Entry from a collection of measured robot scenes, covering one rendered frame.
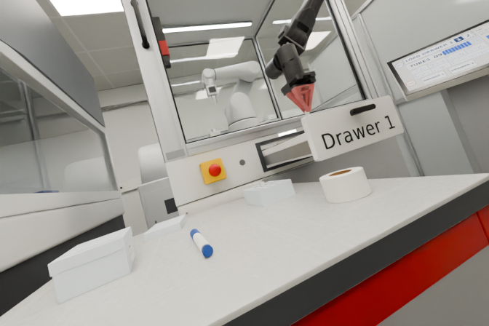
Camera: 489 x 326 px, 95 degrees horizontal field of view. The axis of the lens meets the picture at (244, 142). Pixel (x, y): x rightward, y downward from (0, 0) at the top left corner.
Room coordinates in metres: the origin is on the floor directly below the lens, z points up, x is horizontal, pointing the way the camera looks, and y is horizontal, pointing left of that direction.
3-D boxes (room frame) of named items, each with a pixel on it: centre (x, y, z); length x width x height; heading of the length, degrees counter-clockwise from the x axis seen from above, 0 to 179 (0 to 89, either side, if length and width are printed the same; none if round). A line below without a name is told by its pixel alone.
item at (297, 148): (0.77, -0.21, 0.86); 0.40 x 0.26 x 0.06; 19
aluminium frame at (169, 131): (1.34, -0.05, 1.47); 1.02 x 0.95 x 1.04; 109
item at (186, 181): (1.34, -0.05, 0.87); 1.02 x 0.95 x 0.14; 109
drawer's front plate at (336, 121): (0.57, -0.28, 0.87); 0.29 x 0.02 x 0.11; 109
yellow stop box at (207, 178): (0.75, 0.13, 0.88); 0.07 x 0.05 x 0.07; 109
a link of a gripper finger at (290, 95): (0.64, -0.20, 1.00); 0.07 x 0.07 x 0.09; 18
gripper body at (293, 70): (0.64, -0.20, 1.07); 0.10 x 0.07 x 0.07; 18
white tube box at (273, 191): (0.57, -0.02, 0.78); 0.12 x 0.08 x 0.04; 21
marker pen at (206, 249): (0.36, 0.11, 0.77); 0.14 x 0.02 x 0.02; 22
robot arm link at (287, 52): (0.65, -0.20, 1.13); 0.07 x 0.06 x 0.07; 25
